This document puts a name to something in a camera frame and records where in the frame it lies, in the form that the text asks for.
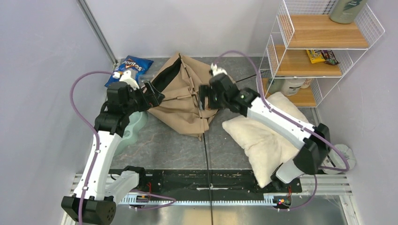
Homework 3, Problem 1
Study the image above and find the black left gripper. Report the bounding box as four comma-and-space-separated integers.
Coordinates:
123, 80, 165, 115

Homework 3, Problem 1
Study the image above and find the beige fabric pet tent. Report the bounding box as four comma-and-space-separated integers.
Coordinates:
148, 52, 218, 139

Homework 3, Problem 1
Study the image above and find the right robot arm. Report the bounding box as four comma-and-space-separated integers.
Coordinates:
199, 72, 330, 192

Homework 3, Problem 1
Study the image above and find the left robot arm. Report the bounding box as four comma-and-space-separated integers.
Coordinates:
61, 81, 165, 225

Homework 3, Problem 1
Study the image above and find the mint green double pet bowl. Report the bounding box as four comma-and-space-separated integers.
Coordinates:
114, 111, 148, 157

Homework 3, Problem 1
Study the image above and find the clear plastic package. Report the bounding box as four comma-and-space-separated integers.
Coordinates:
136, 74, 156, 87

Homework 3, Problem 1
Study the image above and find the blue Doritos chip bag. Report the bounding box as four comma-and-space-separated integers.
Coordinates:
104, 55, 153, 87

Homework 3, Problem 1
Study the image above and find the cream fluffy pillow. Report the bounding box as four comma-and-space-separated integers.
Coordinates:
222, 91, 314, 189

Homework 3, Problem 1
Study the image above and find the yellow candy bag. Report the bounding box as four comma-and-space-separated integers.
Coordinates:
306, 49, 325, 64

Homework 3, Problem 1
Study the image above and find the dark brown candy bag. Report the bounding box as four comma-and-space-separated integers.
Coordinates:
321, 50, 340, 66

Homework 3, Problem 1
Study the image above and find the green bottle on top shelf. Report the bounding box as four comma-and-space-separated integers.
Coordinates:
329, 0, 367, 24

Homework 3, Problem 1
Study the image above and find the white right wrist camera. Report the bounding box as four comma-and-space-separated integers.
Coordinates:
209, 63, 228, 77

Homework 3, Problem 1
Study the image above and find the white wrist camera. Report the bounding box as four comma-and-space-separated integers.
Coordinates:
112, 69, 139, 90
209, 63, 228, 77

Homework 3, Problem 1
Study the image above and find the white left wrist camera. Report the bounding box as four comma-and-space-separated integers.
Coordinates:
112, 69, 139, 90

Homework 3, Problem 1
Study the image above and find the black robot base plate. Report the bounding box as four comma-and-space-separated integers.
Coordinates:
137, 169, 303, 201

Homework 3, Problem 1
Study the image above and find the white wire shelf rack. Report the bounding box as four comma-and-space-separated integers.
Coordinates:
257, 0, 385, 107

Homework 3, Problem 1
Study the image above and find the aluminium frame post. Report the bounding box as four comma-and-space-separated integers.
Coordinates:
77, 0, 118, 66

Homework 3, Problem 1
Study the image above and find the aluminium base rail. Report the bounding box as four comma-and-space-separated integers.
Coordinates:
69, 173, 353, 207

